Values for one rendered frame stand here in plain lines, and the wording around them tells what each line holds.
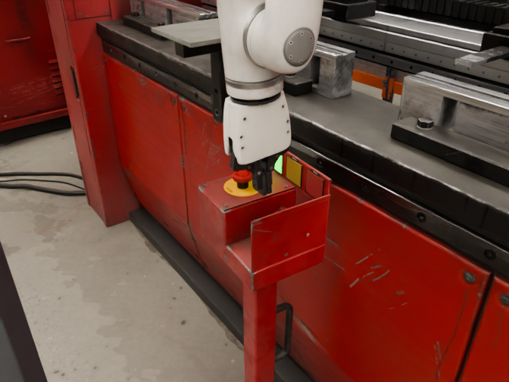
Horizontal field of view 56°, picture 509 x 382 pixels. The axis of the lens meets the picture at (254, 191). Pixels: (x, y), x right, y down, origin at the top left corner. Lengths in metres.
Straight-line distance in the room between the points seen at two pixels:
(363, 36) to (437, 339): 0.78
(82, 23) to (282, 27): 1.39
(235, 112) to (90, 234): 1.60
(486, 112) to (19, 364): 0.76
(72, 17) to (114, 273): 0.96
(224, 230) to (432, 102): 0.43
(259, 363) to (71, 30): 1.33
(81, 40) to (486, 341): 1.61
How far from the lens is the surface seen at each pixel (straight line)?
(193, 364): 1.61
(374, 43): 1.32
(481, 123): 0.87
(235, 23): 0.65
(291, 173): 0.90
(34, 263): 2.14
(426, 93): 0.91
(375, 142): 0.88
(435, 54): 1.21
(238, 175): 0.88
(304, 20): 0.59
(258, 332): 1.05
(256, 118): 0.70
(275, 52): 0.59
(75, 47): 1.93
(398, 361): 1.03
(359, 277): 0.99
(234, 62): 0.67
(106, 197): 2.17
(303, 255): 0.87
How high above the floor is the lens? 1.23
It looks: 31 degrees down
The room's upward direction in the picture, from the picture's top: straight up
